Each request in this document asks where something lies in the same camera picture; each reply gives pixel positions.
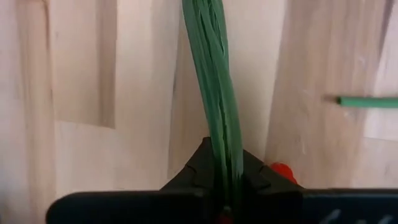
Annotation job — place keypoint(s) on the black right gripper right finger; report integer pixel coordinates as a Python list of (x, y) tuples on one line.
[(311, 208)]

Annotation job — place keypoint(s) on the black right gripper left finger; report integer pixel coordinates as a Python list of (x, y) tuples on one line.
[(124, 208)]

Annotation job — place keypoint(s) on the red artificial flower bunch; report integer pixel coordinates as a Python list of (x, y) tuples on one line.
[(214, 77)]

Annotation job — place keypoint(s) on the dark red artificial tulip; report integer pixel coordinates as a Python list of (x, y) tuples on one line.
[(367, 102)]

